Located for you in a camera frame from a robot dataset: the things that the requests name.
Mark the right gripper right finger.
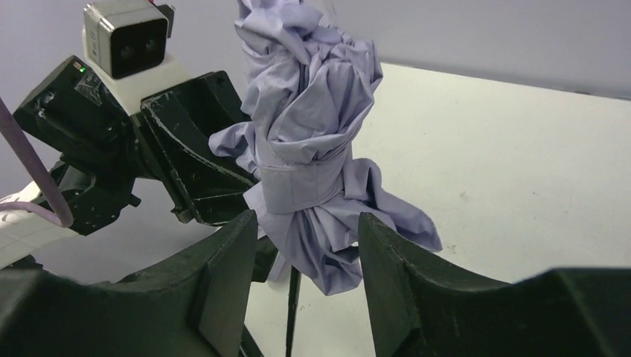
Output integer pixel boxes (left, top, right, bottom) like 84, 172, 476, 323
359, 213, 630, 356

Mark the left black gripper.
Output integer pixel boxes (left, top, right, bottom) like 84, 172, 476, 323
13, 56, 256, 236

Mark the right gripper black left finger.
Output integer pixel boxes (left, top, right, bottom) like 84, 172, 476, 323
1, 210, 259, 356

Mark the lavender umbrella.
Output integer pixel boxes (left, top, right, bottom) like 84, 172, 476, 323
208, 0, 443, 357

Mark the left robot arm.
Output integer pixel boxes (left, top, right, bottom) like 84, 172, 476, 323
1, 56, 255, 266

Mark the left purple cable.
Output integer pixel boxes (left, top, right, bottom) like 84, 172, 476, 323
0, 96, 75, 230

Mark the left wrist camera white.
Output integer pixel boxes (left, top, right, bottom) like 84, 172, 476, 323
83, 0, 191, 115

